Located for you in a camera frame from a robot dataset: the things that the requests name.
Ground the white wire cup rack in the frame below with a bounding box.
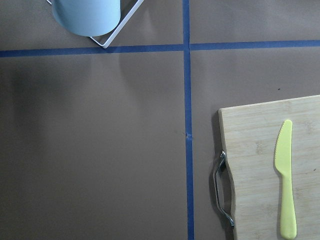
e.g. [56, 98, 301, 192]
[47, 0, 143, 49]

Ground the bamboo cutting board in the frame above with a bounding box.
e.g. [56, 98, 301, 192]
[218, 95, 320, 240]

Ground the light blue cup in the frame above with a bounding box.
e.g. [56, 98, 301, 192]
[51, 0, 121, 37]

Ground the yellow plastic knife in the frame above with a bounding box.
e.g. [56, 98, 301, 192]
[274, 119, 297, 240]

